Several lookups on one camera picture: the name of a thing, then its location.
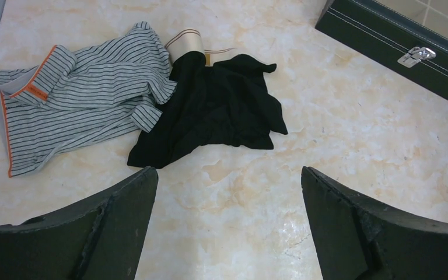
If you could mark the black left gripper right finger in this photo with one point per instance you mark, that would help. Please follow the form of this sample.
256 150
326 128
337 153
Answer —
359 237

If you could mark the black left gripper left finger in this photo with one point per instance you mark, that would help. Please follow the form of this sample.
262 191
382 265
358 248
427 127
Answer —
98 237

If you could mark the black underwear with beige waistband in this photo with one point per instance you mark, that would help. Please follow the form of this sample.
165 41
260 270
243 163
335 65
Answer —
221 97

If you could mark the black leather compartment box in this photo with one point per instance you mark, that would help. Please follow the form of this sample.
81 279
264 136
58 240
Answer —
390 38

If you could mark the grey striped underwear orange trim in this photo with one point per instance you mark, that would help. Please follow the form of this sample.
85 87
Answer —
79 98

